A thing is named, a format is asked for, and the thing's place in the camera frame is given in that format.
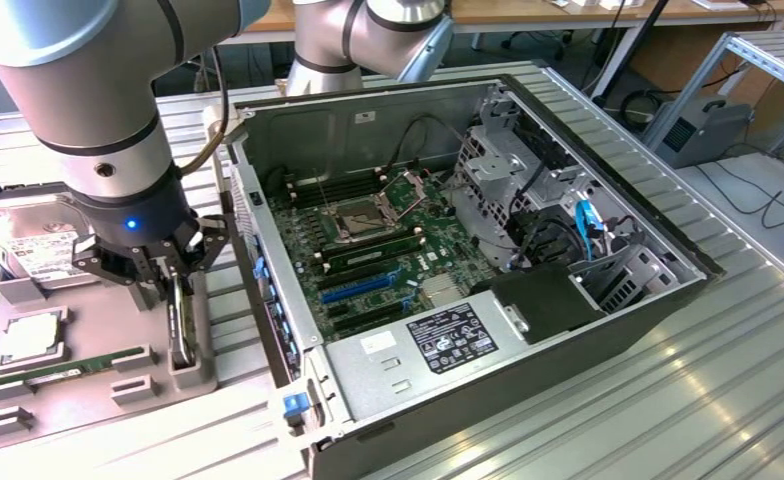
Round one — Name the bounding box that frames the long wooden desk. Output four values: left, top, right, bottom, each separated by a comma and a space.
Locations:
455, 0, 784, 96

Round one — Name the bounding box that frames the black RAM slot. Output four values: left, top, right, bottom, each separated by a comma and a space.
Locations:
284, 167, 386, 194
290, 177, 394, 207
310, 227, 425, 261

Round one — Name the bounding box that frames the blue disk wire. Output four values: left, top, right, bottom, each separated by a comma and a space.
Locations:
573, 198, 613, 264

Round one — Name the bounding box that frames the grey parts rack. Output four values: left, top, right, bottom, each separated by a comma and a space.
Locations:
0, 249, 222, 455

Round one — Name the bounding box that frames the green RAM stick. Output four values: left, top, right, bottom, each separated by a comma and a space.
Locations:
0, 349, 138, 391

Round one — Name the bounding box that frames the CPU socket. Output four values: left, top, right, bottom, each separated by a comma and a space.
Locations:
329, 198, 395, 242

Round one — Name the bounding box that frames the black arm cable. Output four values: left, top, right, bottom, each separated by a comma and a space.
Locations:
179, 44, 228, 177

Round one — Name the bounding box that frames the black power wire bundle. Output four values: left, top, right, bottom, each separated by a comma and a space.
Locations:
506, 189, 578, 266

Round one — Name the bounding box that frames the black graphics card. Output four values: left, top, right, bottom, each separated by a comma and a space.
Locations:
167, 272, 200, 370

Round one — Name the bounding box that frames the grey control box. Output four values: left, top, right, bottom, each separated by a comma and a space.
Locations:
658, 99, 756, 169

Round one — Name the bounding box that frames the metal socket cover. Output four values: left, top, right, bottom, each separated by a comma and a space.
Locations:
373, 168, 429, 221

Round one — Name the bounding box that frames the aluminium frame table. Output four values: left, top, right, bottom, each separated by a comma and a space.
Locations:
642, 29, 784, 151

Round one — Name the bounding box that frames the black open PC case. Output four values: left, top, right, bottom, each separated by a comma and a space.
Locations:
203, 73, 727, 480

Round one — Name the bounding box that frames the wooden desk with white frame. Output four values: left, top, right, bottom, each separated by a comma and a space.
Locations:
215, 7, 300, 49

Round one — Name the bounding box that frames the silver power supply unit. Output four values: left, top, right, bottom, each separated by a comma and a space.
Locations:
311, 289, 534, 426

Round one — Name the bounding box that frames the installed RAM stick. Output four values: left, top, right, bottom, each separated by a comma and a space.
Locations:
322, 238, 429, 272

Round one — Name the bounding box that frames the long black expansion slot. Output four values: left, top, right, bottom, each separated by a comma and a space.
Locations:
315, 264, 398, 292

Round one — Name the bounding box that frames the green motherboard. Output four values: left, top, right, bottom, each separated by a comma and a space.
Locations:
258, 167, 494, 346

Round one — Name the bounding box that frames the black looped wire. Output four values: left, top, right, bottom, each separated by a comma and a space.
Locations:
390, 113, 466, 171

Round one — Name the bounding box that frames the silver drive cage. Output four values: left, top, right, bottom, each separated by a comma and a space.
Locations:
446, 83, 609, 274

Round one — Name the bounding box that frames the silver hard disk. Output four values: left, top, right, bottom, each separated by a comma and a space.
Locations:
0, 194, 94, 292

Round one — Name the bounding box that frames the silver chipset heatsink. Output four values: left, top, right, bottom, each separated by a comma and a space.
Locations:
421, 276, 466, 307

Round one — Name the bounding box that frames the small black chair base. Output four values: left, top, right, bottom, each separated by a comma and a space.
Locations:
498, 29, 575, 51

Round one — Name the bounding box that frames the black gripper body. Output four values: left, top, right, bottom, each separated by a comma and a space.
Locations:
71, 187, 200, 250

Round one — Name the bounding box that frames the metal disk bay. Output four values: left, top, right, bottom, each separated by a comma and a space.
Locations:
569, 242, 705, 315

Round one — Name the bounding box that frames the blue expansion slot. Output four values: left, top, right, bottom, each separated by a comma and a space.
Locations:
321, 280, 402, 305

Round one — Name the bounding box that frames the silver CPU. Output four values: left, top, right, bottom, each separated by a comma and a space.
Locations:
2, 314, 64, 366

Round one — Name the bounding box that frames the black plastic shroud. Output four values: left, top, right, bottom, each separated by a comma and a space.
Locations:
469, 262, 613, 346

